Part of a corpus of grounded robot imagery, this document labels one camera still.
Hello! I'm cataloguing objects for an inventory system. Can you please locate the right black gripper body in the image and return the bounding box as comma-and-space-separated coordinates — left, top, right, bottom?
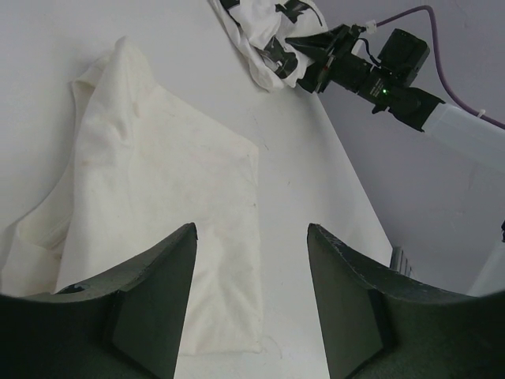
297, 25, 372, 93

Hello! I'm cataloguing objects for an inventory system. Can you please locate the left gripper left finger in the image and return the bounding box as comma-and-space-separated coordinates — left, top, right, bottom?
1, 223, 196, 378

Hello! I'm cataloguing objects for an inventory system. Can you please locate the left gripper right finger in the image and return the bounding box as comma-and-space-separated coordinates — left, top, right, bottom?
307, 224, 504, 378

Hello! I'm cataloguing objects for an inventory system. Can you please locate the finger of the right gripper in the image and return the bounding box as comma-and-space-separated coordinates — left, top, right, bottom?
286, 24, 347, 66

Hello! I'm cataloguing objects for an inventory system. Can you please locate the white black printed t shirt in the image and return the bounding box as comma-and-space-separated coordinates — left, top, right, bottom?
210, 0, 328, 92

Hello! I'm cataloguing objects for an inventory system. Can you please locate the cream white t shirt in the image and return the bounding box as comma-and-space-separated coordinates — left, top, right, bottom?
1, 38, 264, 355

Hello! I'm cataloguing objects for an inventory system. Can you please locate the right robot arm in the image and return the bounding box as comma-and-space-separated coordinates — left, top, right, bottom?
286, 24, 504, 171

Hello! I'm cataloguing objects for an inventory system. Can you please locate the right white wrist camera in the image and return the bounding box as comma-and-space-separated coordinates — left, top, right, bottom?
365, 20, 377, 35

